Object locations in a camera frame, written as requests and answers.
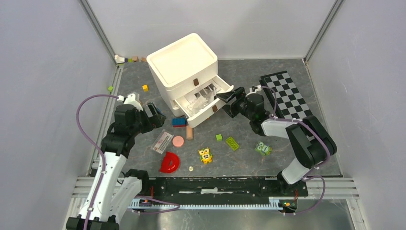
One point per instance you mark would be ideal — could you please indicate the black grey chessboard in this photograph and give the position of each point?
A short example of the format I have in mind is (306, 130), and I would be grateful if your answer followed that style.
(281, 90)

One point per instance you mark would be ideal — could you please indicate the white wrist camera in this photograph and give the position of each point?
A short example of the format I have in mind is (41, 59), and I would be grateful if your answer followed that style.
(255, 89)
(132, 99)

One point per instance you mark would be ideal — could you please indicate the clear packet white strips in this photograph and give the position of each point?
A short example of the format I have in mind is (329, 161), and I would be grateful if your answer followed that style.
(197, 105)

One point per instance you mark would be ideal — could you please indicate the clear plastic bag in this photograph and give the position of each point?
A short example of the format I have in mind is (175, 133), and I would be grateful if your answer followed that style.
(206, 95)

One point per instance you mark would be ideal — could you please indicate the false eyelash case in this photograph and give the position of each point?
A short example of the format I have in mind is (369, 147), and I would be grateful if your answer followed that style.
(161, 143)

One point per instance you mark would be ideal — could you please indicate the pink round sponge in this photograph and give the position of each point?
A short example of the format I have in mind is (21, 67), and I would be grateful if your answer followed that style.
(178, 141)

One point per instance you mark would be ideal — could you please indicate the small lime green cube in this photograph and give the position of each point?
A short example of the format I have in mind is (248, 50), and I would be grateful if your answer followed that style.
(219, 137)

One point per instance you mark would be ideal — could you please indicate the yellow small cube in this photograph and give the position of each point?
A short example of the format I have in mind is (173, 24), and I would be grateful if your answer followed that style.
(145, 88)

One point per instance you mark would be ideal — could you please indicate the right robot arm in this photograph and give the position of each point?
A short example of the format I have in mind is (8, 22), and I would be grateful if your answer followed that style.
(311, 143)

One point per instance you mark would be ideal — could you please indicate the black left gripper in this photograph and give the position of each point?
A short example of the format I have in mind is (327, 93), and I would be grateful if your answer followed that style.
(155, 121)

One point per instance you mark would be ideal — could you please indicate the white corner block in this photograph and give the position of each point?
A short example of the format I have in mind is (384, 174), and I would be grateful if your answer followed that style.
(119, 60)

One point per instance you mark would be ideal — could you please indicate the blue red duplo brick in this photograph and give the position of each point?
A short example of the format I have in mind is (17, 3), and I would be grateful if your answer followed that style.
(179, 122)

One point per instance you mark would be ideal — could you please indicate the red arch brick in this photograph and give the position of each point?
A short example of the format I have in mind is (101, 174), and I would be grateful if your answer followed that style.
(170, 163)

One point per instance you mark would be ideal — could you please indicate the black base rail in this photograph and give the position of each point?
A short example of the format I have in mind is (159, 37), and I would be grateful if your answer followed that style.
(254, 190)

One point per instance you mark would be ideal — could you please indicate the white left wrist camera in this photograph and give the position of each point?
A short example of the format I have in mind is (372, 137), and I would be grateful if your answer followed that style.
(132, 99)

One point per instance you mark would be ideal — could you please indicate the white three-drawer organizer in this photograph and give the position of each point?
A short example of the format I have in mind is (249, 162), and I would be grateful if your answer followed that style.
(183, 68)

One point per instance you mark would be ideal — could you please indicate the yellow owl brick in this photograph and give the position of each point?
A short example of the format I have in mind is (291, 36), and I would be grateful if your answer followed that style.
(205, 155)

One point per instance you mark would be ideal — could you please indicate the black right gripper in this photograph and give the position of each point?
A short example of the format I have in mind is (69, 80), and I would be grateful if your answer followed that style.
(227, 96)

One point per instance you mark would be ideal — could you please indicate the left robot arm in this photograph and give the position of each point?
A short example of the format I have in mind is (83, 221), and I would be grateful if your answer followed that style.
(103, 208)

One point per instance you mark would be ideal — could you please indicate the beige foundation bottle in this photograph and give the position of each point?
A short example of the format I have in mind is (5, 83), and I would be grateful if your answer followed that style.
(189, 132)

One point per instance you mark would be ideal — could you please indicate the lime green flat brick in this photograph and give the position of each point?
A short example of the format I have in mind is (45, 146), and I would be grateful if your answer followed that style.
(232, 143)

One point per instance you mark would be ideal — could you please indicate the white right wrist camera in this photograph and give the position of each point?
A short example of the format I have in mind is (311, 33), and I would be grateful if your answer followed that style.
(255, 89)

